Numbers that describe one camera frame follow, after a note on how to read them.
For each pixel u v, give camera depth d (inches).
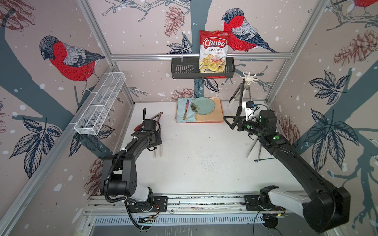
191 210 28.7
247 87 30.7
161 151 36.1
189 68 42.1
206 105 46.7
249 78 30.6
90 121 28.0
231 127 26.4
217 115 44.0
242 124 25.8
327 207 14.7
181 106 46.6
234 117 25.9
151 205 26.4
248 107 26.4
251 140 26.9
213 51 33.5
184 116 43.5
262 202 26.4
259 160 34.3
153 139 29.4
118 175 17.5
